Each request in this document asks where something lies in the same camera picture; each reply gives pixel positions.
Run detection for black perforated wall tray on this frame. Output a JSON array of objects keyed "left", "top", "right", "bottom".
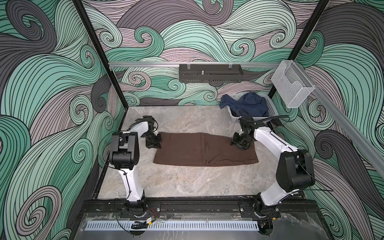
[{"left": 179, "top": 65, "right": 244, "bottom": 84}]

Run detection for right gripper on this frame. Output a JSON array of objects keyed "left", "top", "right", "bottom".
[{"left": 229, "top": 132, "right": 254, "bottom": 151}]

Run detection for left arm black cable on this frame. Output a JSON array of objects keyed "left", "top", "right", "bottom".
[{"left": 128, "top": 116, "right": 160, "bottom": 134}]

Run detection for aluminium rail back wall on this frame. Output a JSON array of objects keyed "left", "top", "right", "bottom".
[{"left": 108, "top": 61, "right": 280, "bottom": 69}]

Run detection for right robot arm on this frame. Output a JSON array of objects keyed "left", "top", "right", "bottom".
[{"left": 231, "top": 117, "right": 316, "bottom": 209}]

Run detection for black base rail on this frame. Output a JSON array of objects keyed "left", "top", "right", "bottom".
[{"left": 80, "top": 194, "right": 319, "bottom": 220}]

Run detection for aluminium rail right wall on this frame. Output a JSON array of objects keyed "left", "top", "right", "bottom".
[{"left": 298, "top": 64, "right": 384, "bottom": 176}]

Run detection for navy blue trousers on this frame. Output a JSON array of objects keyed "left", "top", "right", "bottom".
[{"left": 219, "top": 93, "right": 269, "bottom": 117}]

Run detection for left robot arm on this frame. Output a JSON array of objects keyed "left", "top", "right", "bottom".
[{"left": 109, "top": 116, "right": 162, "bottom": 212}]

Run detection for brown trousers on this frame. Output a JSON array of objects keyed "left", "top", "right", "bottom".
[{"left": 153, "top": 133, "right": 259, "bottom": 167}]

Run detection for white slotted cable duct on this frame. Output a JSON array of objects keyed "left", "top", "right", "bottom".
[{"left": 85, "top": 220, "right": 259, "bottom": 232}]

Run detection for clear plastic wall bin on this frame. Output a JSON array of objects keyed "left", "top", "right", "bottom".
[{"left": 271, "top": 60, "right": 315, "bottom": 109}]

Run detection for white plastic laundry basket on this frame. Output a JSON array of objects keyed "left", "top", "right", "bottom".
[{"left": 226, "top": 94, "right": 279, "bottom": 123}]

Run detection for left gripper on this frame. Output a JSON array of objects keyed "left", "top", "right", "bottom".
[{"left": 142, "top": 132, "right": 161, "bottom": 149}]

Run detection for aluminium rail wall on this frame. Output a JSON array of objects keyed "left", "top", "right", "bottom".
[
  {"left": 298, "top": 64, "right": 384, "bottom": 176},
  {"left": 108, "top": 61, "right": 280, "bottom": 69}
]

